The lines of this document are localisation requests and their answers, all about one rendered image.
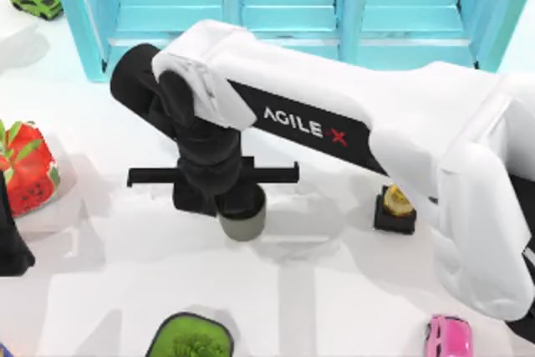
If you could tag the pale grey rounded box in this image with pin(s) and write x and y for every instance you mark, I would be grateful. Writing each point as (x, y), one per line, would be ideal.
(244, 227)

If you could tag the gold trophy with black base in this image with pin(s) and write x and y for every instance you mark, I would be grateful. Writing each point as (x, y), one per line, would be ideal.
(395, 212)

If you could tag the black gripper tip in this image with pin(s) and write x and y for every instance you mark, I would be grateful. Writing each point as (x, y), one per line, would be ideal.
(10, 240)

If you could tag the green plant in black pot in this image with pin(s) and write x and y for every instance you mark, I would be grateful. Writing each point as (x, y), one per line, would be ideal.
(190, 338)

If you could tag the green toy car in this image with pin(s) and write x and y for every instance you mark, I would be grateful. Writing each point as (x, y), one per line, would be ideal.
(35, 1)

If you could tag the pink toy car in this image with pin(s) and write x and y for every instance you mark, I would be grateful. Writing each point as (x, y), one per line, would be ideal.
(449, 338)

